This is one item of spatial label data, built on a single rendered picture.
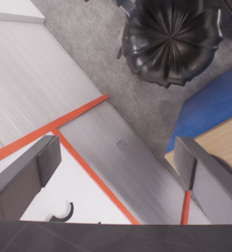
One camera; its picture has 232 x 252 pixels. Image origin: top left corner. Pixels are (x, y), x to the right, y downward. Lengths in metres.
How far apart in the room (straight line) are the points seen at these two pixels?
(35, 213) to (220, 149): 0.92
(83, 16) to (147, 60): 1.07
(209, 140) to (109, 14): 1.45
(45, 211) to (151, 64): 1.01
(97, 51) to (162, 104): 0.85
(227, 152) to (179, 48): 0.63
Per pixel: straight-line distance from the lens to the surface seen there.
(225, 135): 0.79
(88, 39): 1.97
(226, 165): 0.85
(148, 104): 1.79
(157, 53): 1.15
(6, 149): 1.11
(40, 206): 1.07
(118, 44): 1.26
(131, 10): 0.61
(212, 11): 1.00
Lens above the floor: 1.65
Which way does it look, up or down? 55 degrees down
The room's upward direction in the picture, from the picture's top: 133 degrees counter-clockwise
